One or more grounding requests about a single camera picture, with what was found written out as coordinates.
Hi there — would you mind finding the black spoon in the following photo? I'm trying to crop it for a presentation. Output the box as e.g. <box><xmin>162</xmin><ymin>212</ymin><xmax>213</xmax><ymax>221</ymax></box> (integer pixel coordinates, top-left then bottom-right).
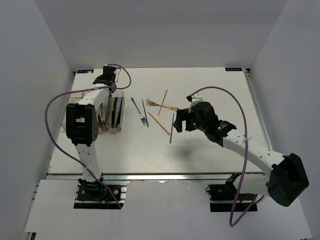
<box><xmin>108</xmin><ymin>88</ymin><xmax>112</xmax><ymax>98</ymax></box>

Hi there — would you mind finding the black knife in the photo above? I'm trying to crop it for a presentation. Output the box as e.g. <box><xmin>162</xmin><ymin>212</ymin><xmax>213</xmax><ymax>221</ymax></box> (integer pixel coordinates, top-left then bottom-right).
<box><xmin>111</xmin><ymin>97</ymin><xmax>118</xmax><ymax>129</ymax></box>

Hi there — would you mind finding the orange chopstick long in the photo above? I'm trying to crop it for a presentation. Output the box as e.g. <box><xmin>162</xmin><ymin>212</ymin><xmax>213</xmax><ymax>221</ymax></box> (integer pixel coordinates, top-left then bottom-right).
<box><xmin>147</xmin><ymin>111</ymin><xmax>171</xmax><ymax>136</ymax></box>

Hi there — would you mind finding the blue knife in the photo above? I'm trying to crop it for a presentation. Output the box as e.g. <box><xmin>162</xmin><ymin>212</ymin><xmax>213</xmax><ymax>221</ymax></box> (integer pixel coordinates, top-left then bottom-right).
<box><xmin>116</xmin><ymin>97</ymin><xmax>124</xmax><ymax>128</ymax></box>

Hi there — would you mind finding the rainbow spoon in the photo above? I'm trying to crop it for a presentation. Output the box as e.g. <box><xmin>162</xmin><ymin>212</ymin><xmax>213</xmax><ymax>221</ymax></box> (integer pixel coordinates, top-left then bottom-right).
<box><xmin>98</xmin><ymin>103</ymin><xmax>103</xmax><ymax>125</ymax></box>

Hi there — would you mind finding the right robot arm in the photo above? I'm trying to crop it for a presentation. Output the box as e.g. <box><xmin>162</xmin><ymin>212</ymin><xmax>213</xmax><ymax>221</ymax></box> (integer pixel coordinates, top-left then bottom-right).
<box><xmin>173</xmin><ymin>101</ymin><xmax>310</xmax><ymax>207</ymax></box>

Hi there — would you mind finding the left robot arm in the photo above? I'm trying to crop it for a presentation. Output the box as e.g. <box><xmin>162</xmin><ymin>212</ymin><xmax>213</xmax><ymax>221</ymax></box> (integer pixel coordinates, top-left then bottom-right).
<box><xmin>66</xmin><ymin>65</ymin><xmax>117</xmax><ymax>200</ymax></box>

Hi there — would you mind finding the left blue table label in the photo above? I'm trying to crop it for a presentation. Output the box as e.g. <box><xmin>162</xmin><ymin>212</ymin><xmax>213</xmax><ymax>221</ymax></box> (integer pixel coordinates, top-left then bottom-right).
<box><xmin>76</xmin><ymin>69</ymin><xmax>94</xmax><ymax>74</ymax></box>

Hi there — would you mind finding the blue table label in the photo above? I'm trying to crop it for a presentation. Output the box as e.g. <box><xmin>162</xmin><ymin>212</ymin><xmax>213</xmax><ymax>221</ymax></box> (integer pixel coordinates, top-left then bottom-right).
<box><xmin>76</xmin><ymin>69</ymin><xmax>94</xmax><ymax>74</ymax></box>
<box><xmin>224</xmin><ymin>67</ymin><xmax>243</xmax><ymax>72</ymax></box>

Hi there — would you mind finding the clear four-compartment container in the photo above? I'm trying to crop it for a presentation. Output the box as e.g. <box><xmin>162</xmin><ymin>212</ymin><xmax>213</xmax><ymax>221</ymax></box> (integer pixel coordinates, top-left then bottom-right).
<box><xmin>60</xmin><ymin>91</ymin><xmax>125</xmax><ymax>131</ymax></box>

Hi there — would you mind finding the orange chopstick short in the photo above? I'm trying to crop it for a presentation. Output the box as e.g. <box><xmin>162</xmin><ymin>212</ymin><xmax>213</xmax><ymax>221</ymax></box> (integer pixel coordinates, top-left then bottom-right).
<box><xmin>157</xmin><ymin>89</ymin><xmax>168</xmax><ymax>116</ymax></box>

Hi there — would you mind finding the gold ornate fork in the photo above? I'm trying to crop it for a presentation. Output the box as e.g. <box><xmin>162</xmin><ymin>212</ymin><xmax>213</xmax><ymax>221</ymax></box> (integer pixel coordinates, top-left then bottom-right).
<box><xmin>145</xmin><ymin>99</ymin><xmax>180</xmax><ymax>111</ymax></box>

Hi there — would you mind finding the rainbow fork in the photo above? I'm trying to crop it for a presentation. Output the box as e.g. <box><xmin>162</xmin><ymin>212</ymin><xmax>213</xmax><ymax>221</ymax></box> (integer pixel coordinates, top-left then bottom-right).
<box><xmin>130</xmin><ymin>97</ymin><xmax>147</xmax><ymax>126</ymax></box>

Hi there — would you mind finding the right blue table label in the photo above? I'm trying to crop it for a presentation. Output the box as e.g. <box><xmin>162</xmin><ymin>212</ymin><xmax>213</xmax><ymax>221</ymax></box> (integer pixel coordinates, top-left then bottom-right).
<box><xmin>224</xmin><ymin>67</ymin><xmax>243</xmax><ymax>72</ymax></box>

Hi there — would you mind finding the aluminium table frame rail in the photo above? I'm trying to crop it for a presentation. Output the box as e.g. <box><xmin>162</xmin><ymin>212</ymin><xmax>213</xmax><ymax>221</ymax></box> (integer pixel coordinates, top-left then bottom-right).
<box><xmin>243</xmin><ymin>68</ymin><xmax>273</xmax><ymax>150</ymax></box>

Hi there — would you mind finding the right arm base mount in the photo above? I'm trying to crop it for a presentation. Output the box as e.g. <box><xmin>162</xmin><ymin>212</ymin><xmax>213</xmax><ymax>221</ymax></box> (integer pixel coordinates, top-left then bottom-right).
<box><xmin>205</xmin><ymin>172</ymin><xmax>255</xmax><ymax>213</ymax></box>

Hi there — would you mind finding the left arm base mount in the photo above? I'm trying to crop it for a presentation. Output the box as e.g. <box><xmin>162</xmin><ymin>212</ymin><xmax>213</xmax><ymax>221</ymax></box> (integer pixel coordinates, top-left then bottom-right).
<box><xmin>73</xmin><ymin>178</ymin><xmax>124</xmax><ymax>210</ymax></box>

